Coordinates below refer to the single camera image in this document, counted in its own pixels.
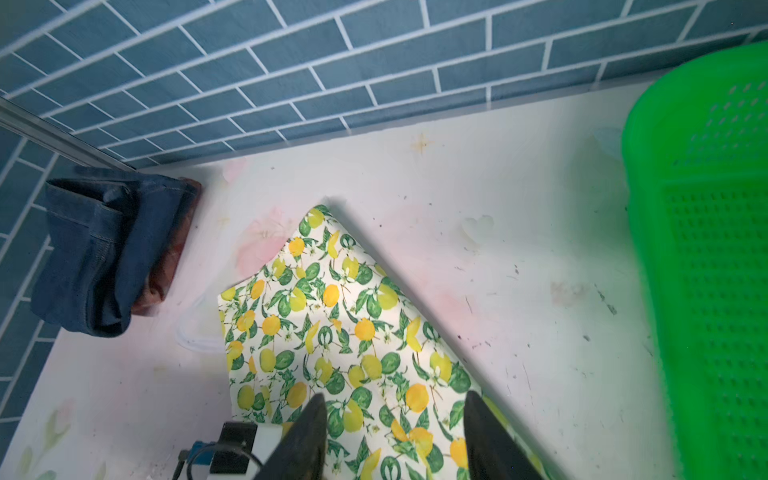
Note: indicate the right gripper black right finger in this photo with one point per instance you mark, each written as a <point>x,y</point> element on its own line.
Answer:
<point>492,452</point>

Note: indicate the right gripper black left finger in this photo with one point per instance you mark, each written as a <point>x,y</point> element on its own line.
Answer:
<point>301,452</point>

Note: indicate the yellow floral skirt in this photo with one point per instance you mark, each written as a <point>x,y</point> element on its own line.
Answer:
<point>323,317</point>

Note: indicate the red plaid skirt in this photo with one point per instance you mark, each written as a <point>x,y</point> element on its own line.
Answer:
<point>161,276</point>

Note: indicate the dark blue denim skirt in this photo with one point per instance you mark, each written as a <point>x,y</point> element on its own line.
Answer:
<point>107,228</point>

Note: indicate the green plastic basket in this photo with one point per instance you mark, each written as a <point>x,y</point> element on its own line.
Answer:
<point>695,152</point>

